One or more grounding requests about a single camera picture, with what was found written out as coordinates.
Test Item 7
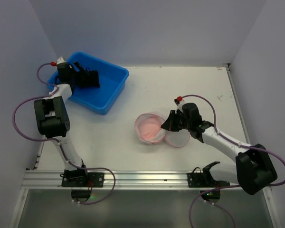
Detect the blue plastic bin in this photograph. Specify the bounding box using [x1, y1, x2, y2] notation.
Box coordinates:
[45, 52, 129, 115]

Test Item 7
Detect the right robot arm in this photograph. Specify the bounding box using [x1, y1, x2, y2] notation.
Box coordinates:
[161, 103, 277, 195]

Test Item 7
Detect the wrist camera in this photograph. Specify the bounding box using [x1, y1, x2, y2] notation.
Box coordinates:
[50, 56, 67, 67]
[174, 96, 186, 112]

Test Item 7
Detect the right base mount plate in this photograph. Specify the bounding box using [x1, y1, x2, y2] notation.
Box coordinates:
[187, 167, 206, 188]

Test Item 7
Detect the black bra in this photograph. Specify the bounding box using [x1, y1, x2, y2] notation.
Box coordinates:
[76, 68, 100, 88]

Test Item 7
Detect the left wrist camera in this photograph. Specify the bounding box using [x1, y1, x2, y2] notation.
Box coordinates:
[50, 56, 67, 67]

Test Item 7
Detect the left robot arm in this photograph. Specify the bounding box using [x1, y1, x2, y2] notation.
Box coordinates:
[34, 57, 90, 188]

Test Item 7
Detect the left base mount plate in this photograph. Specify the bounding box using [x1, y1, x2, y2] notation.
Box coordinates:
[60, 170, 105, 188]

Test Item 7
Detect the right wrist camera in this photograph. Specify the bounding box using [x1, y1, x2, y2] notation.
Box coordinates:
[174, 96, 186, 112]

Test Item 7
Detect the aluminium rail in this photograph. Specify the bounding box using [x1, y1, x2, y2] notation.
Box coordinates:
[21, 170, 247, 190]

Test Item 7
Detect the white mesh laundry bag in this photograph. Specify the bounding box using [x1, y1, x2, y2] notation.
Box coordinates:
[134, 112, 190, 148]

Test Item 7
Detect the base mount plate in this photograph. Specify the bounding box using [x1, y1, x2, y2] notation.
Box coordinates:
[60, 170, 105, 188]
[187, 167, 206, 188]

